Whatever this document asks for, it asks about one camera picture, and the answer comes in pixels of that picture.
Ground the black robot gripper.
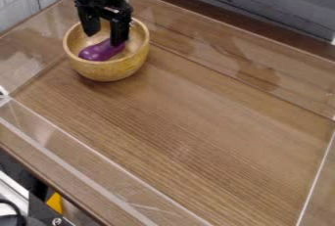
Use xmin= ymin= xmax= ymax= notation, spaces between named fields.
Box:
xmin=75 ymin=0 xmax=132 ymax=46

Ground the purple toy eggplant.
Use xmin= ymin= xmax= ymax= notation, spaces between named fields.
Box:
xmin=79 ymin=39 xmax=126 ymax=62

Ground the brown wooden bowl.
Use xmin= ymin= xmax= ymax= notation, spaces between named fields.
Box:
xmin=63 ymin=19 xmax=150 ymax=82

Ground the yellow label sticker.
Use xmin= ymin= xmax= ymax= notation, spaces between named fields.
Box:
xmin=45 ymin=193 xmax=64 ymax=214

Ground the clear acrylic tray wall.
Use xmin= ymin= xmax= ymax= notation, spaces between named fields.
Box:
xmin=0 ymin=0 xmax=335 ymax=226

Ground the black cable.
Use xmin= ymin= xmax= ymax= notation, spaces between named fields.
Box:
xmin=0 ymin=198 xmax=28 ymax=226

